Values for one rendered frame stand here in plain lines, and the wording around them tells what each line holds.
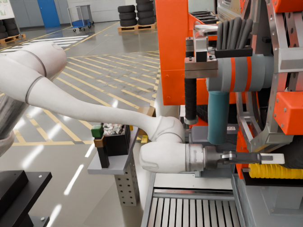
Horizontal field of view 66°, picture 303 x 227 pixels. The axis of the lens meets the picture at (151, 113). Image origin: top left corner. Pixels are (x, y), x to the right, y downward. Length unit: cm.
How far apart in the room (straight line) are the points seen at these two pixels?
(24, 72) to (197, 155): 58
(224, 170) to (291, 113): 106
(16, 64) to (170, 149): 54
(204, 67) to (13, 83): 55
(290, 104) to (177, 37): 82
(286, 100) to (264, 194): 75
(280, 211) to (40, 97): 105
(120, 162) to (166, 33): 69
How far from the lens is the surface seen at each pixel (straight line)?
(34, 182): 143
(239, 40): 66
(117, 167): 108
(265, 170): 94
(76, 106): 77
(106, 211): 153
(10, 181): 138
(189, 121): 74
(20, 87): 79
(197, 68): 67
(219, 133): 108
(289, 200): 122
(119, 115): 82
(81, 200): 165
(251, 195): 127
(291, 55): 63
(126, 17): 934
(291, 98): 61
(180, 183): 151
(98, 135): 98
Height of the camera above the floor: 112
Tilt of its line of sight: 27 degrees down
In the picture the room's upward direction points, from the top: 6 degrees counter-clockwise
